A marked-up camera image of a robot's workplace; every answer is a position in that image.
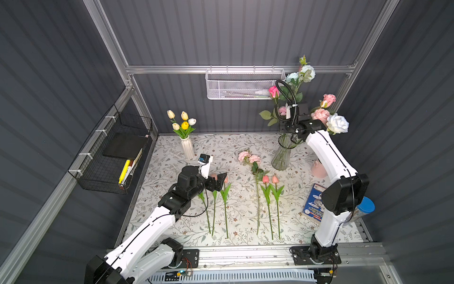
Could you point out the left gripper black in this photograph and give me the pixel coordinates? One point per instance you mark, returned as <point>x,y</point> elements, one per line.
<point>220,181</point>

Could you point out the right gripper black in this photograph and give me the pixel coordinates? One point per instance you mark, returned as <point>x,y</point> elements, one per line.
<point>296,127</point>

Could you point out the light pink tulip stem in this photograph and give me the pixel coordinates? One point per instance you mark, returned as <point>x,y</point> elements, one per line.
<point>215,195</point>

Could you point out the peach pink tulip stem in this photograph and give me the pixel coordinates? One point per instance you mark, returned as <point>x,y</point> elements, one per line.
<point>225,196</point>

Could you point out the pink carnation branch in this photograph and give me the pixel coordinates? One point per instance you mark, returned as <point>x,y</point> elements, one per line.
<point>247,158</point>

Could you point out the white ribbed ceramic vase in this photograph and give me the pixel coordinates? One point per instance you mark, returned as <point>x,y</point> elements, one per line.
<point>187,147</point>

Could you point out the dark pink tulip stem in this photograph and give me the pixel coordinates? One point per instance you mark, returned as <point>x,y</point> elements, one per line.
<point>267,191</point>

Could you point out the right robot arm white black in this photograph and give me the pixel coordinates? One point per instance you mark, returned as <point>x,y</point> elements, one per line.
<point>347,188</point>

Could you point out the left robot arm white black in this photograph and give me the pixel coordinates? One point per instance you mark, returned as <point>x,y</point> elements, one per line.
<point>132,262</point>

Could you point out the clear glass vase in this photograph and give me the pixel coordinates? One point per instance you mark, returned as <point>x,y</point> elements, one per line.
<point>281,158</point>

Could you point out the tulip bouquet in vase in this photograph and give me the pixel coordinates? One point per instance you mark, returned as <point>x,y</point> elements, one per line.
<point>186,127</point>

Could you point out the pink pen holder cup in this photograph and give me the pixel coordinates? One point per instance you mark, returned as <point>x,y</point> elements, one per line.
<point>318,170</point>

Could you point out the blue printed card pack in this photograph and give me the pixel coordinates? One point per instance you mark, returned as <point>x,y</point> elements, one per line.
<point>314,207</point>

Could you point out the yellow marker in basket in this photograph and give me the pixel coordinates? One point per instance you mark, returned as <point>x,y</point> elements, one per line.
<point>124,171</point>

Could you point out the black notebook in basket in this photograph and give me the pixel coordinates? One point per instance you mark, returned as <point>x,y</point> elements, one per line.
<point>125,146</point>

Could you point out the clear jar blue lid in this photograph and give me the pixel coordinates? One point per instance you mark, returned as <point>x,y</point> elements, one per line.
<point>367,206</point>

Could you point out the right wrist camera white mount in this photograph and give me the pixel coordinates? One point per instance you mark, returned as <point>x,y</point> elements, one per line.
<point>288,112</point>

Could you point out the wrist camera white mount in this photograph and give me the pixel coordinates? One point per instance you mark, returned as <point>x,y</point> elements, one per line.
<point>288,112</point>
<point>204,165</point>

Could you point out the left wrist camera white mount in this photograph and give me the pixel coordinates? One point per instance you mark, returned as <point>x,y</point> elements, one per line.
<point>204,165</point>

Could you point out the white wire mesh basket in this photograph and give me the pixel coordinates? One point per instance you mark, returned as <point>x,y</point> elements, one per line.
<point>241,84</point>

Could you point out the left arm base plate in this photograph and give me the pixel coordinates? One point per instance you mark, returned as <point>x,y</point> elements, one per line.
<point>189,259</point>

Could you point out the black wire wall basket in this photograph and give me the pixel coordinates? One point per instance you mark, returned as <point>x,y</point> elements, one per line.
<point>110,157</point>

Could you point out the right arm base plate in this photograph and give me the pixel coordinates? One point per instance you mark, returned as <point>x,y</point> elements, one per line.
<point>313,255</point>

